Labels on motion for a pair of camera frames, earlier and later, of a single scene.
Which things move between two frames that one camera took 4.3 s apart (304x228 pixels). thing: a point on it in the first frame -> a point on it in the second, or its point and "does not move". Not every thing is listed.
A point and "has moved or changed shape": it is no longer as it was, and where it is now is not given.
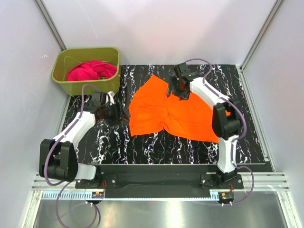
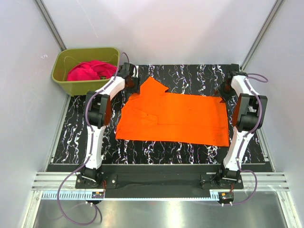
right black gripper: x=183 y=96 -> x=219 y=90
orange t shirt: x=150 y=109 has moved or changed shape
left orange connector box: x=99 y=194 does not move
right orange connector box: x=227 y=195 does not move
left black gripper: x=118 y=115 -> x=136 y=89
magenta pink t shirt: x=92 y=70 does not move
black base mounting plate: x=161 y=181 does not move
